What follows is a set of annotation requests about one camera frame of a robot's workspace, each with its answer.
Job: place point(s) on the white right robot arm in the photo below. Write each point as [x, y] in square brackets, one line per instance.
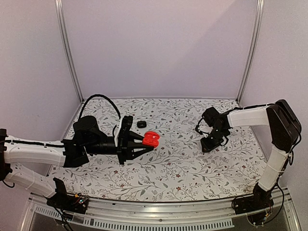
[285, 131]

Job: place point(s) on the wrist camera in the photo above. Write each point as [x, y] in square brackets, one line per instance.
[203, 130]
[122, 130]

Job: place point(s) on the right aluminium frame post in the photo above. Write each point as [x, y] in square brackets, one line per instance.
[252, 49]

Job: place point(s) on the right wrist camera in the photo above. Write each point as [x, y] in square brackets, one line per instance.
[203, 130]

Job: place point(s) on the black earbud charging case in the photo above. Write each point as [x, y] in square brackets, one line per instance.
[141, 124]

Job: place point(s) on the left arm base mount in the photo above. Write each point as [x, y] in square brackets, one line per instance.
[76, 203]

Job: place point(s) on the floral patterned table mat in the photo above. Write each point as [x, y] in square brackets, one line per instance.
[177, 170]

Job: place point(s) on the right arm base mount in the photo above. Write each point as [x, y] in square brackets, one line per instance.
[252, 204]

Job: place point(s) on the aluminium frame post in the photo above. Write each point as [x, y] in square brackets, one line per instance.
[252, 49]
[67, 50]

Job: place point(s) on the left aluminium frame post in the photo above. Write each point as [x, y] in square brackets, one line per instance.
[67, 50]

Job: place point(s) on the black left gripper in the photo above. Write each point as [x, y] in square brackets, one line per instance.
[123, 150]

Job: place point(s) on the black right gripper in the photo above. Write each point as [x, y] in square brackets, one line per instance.
[207, 145]

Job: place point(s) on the red round charging case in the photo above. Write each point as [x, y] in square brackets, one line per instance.
[151, 139]

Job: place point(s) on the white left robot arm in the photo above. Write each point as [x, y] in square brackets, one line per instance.
[88, 139]

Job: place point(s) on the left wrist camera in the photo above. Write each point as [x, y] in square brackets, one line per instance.
[122, 130]

